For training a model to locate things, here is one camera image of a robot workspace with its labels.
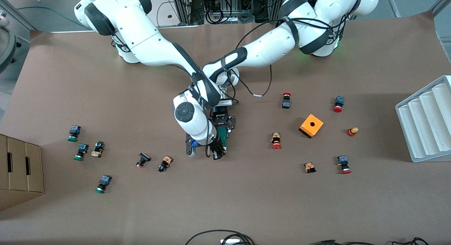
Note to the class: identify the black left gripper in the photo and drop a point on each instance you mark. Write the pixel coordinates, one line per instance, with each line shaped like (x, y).
(220, 118)

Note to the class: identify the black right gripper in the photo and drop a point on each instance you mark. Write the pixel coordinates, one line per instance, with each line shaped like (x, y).
(215, 147)

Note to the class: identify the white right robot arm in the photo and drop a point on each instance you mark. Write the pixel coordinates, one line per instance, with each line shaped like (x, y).
(141, 33)

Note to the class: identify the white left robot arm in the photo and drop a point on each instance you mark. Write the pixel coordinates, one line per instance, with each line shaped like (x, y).
(275, 48)

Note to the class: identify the red emergency stop orange block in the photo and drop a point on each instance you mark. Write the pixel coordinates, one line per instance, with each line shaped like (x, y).
(276, 137)

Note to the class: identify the red button black block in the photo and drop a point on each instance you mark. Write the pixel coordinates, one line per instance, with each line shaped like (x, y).
(286, 104)

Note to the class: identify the black flat button red terminal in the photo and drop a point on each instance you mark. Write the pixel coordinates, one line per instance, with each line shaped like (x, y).
(144, 157)

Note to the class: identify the small orange contact block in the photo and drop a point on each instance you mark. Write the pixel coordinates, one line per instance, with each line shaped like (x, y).
(309, 167)

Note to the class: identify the white plug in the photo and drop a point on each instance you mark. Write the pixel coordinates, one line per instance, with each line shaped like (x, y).
(230, 242)

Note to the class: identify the red mushroom button blue block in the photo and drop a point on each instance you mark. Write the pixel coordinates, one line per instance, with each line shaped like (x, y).
(339, 100)
(342, 160)

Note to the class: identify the green mushroom push button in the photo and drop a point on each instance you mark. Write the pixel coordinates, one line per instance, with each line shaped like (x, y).
(74, 130)
(104, 181)
(81, 149)

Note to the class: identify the red orange button cap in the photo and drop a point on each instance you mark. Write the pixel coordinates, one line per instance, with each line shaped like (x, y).
(352, 132)

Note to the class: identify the white board with hole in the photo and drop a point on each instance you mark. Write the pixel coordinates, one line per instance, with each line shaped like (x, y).
(164, 5)

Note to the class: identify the white ribbed tray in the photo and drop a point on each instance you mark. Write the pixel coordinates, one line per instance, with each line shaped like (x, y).
(422, 132)

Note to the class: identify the brown cardboard box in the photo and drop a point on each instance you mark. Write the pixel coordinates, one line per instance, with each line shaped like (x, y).
(21, 167)

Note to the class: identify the grey round stand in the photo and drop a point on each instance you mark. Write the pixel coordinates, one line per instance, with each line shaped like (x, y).
(7, 51)

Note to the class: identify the orange button enclosure box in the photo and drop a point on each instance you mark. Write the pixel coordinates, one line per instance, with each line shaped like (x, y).
(313, 127)

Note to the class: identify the aluminium profile frame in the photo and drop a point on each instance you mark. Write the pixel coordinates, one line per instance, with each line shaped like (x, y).
(275, 2)
(185, 5)

